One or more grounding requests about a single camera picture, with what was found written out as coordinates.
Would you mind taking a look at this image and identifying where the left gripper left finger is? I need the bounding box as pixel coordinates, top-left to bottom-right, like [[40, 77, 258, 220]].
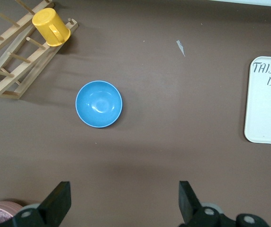
[[0, 181, 72, 227]]

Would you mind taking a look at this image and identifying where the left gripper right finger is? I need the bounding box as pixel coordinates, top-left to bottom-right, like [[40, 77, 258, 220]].
[[178, 181, 271, 227]]

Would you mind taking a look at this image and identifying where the pink bowl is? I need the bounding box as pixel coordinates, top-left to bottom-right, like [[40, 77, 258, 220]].
[[0, 200, 24, 225]]

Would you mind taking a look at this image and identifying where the blue bowl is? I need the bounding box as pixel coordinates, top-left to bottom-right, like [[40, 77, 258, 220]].
[[75, 80, 123, 129]]

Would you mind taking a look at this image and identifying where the cream bear print tray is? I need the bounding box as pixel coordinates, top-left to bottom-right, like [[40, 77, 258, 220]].
[[244, 56, 271, 145]]

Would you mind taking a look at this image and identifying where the wooden peg drying rack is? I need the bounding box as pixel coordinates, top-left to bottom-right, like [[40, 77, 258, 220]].
[[0, 0, 79, 101]]

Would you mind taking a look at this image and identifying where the grey tape scrap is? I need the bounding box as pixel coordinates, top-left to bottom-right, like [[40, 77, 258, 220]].
[[176, 39, 186, 57]]

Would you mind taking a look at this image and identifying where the yellow plastic mug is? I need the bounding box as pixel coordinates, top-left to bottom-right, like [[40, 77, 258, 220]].
[[32, 8, 72, 47]]

